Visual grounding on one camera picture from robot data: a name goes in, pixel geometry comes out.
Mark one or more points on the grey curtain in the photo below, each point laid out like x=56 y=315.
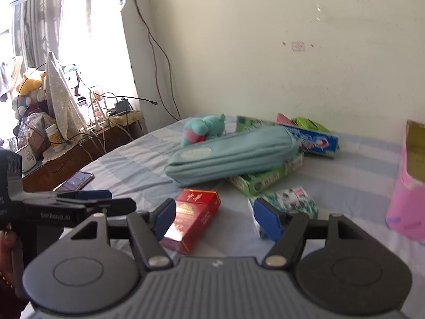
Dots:
x=33 y=20

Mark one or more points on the blue toothpaste box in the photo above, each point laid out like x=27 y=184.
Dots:
x=315 y=143

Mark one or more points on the wooden desk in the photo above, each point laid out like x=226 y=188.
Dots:
x=73 y=159

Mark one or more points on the black power adapter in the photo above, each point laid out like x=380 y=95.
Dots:
x=123 y=105

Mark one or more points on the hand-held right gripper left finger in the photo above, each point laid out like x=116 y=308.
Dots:
x=166 y=216

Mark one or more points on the clear plastic bag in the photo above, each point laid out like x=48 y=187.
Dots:
x=33 y=129

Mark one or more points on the teal plush toy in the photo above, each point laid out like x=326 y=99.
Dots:
x=212 y=124

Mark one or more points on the pink wallet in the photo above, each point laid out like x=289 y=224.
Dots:
x=283 y=118

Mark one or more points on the white jar orange label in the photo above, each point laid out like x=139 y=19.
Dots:
x=53 y=133

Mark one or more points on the white mug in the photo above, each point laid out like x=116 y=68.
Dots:
x=28 y=158

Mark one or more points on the pink cardboard box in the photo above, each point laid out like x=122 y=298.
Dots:
x=408 y=206

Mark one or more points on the red cigarette box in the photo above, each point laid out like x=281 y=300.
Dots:
x=196 y=212

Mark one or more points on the green plastic packet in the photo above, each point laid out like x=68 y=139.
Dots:
x=308 y=123

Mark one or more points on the white curtain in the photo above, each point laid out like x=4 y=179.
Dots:
x=96 y=40

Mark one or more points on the white lace cloth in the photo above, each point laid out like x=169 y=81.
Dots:
x=56 y=151

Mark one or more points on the white wall hook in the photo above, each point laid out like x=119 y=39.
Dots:
x=122 y=2

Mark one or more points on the striped blue bed sheet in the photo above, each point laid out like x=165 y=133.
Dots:
x=132 y=159

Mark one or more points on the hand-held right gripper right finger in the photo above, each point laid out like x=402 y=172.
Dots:
x=267 y=219

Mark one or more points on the white pink plush toy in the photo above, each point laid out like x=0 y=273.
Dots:
x=26 y=101

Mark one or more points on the teal pencil case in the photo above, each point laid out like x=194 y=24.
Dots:
x=232 y=156

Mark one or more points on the printed tissue packet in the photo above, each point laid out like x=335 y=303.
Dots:
x=295 y=201

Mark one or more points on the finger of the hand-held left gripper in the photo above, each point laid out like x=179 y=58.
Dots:
x=93 y=194
x=113 y=206

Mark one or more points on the green cardboard box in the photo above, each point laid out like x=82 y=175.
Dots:
x=262 y=179
x=252 y=123

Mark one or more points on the glittery white cloth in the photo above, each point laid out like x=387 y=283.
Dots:
x=61 y=96

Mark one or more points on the person's left hand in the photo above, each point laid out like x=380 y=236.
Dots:
x=6 y=246

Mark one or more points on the smartphone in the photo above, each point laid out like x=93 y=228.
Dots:
x=74 y=181

